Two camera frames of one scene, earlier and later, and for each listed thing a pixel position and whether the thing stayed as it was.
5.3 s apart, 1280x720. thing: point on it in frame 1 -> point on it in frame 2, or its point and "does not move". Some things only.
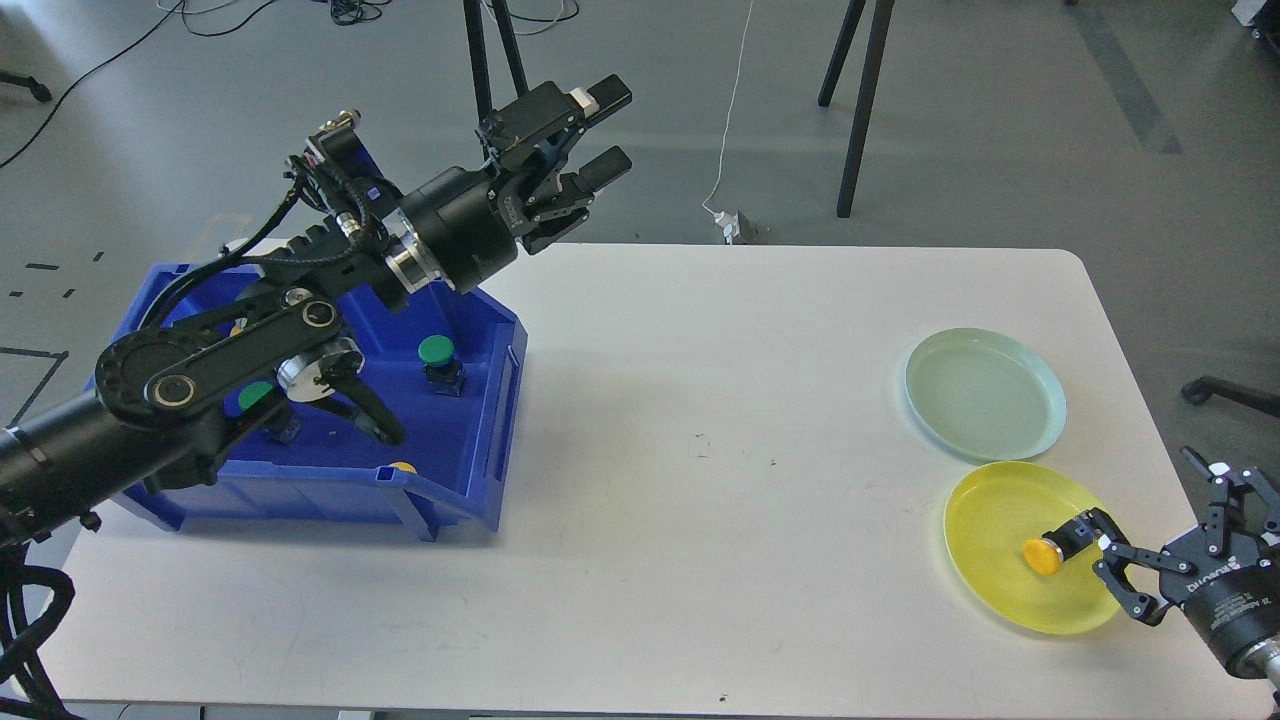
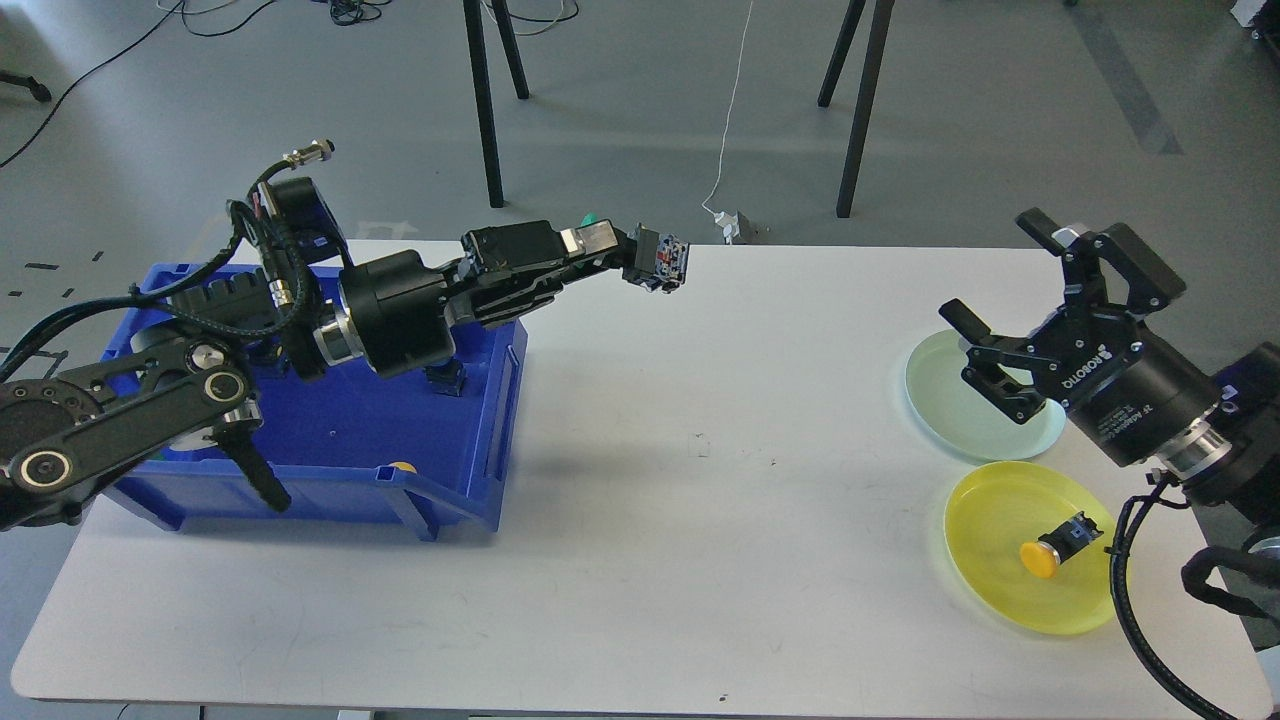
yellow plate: x=991 y=515 does not move
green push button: x=445 y=374 does not move
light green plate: x=985 y=394 does not move
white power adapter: x=730 y=221 does not move
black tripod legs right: x=876 y=48 does not move
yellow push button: x=1045 y=555 does not move
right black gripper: x=1227 y=584 -> x=1129 y=393
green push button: x=260 y=403 -> x=660 y=258
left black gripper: x=470 y=226 -> x=395 y=305
